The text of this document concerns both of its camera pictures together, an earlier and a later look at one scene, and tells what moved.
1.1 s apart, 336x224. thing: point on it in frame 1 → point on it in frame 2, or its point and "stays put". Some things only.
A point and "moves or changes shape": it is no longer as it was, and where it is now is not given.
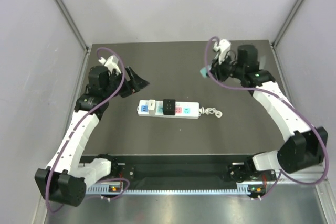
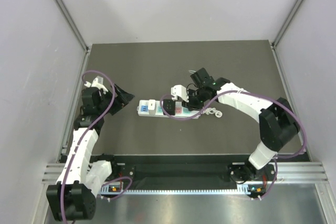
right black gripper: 216,70 → 191,106
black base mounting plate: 188,169 stays put
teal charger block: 203,71 moves or changes shape
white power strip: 169,107 stays put
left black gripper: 136,82 → 119,103
